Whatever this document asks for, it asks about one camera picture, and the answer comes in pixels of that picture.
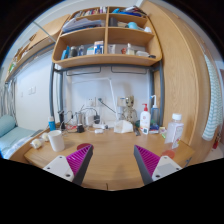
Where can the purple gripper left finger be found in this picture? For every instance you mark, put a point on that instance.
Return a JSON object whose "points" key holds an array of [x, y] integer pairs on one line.
{"points": [[73, 167]]}

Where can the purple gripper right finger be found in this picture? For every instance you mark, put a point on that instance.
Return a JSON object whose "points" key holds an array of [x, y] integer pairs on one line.
{"points": [[153, 167]]}

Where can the clear water bottle white cap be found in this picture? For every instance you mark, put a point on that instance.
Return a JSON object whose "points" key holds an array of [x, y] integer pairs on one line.
{"points": [[174, 131]]}

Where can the red round coaster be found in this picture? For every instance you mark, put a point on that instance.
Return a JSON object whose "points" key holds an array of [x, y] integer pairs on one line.
{"points": [[84, 145]]}

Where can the white plastic cup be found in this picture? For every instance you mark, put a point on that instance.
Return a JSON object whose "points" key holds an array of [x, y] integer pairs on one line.
{"points": [[56, 140]]}

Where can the black power adapter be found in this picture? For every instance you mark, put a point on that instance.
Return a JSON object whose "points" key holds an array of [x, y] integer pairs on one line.
{"points": [[80, 128]]}

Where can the small white jar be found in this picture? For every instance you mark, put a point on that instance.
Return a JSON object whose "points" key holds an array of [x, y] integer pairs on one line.
{"points": [[36, 143]]}

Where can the white power strip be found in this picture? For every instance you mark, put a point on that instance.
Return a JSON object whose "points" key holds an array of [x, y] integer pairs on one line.
{"points": [[100, 126]]}

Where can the blue cylindrical bottle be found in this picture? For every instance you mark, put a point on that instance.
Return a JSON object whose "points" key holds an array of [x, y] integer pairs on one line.
{"points": [[51, 123]]}

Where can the blue spray bottle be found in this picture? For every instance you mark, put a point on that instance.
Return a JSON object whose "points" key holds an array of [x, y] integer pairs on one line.
{"points": [[154, 111]]}

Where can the white tissue box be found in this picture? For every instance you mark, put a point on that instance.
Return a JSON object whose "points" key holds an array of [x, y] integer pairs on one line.
{"points": [[123, 126]]}

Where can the white pump lotion bottle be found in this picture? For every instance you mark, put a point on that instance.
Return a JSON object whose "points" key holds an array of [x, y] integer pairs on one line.
{"points": [[145, 118]]}

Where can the Groot figurine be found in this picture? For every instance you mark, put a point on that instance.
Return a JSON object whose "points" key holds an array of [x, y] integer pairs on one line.
{"points": [[129, 113]]}

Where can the striped hanging towel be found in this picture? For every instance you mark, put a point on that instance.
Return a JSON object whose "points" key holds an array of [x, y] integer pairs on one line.
{"points": [[215, 116]]}

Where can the teal pillow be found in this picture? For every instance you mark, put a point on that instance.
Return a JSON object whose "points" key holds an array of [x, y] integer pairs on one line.
{"points": [[7, 123]]}

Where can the wooden wardrobe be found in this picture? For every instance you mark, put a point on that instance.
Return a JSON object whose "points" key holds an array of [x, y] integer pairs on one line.
{"points": [[186, 77]]}

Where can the wooden wall shelf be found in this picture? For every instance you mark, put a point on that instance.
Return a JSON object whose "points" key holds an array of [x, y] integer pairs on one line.
{"points": [[94, 37]]}

